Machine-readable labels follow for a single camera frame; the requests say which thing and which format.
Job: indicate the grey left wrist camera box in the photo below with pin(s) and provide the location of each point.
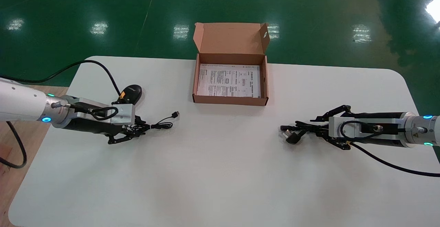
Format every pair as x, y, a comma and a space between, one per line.
120, 115

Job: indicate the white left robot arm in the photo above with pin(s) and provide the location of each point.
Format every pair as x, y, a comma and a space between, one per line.
24, 100

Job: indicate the brown cardboard storage box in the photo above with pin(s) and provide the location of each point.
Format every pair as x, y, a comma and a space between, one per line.
230, 43

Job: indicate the printed paper manual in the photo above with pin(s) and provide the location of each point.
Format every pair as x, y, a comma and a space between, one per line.
228, 81

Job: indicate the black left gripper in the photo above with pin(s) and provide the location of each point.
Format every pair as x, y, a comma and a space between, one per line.
86, 128

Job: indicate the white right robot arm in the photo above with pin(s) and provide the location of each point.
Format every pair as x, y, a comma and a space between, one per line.
422, 131

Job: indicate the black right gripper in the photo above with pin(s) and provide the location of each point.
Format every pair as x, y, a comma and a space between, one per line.
385, 117

